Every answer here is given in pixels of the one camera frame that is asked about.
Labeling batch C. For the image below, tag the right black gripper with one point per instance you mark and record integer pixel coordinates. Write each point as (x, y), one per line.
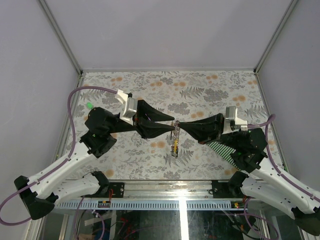
(202, 129)

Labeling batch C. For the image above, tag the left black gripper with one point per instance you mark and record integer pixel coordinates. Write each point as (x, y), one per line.
(150, 129)

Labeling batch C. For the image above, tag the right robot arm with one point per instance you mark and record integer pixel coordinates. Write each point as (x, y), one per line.
(259, 176)

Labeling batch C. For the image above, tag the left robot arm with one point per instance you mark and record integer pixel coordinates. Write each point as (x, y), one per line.
(96, 142)

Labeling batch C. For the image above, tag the green striped cloth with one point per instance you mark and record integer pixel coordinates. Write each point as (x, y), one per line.
(224, 152)

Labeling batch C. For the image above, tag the green tag key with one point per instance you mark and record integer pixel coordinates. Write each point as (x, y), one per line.
(89, 106)

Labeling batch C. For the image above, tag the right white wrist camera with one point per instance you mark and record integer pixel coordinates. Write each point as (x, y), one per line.
(232, 122)

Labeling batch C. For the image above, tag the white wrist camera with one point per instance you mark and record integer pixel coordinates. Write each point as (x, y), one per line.
(129, 106)
(232, 122)

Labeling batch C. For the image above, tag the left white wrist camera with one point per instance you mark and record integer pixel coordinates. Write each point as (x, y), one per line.
(129, 106)

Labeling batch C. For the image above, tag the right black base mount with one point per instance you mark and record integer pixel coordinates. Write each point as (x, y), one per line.
(226, 190)

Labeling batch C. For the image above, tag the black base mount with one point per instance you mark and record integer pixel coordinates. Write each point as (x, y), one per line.
(114, 190)
(226, 190)

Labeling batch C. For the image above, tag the aluminium front rail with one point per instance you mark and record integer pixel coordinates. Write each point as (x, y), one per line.
(165, 188)

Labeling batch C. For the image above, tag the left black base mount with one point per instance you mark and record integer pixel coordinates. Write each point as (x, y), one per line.
(114, 190)

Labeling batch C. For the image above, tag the blue slotted cable duct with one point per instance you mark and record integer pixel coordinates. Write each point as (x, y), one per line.
(120, 204)

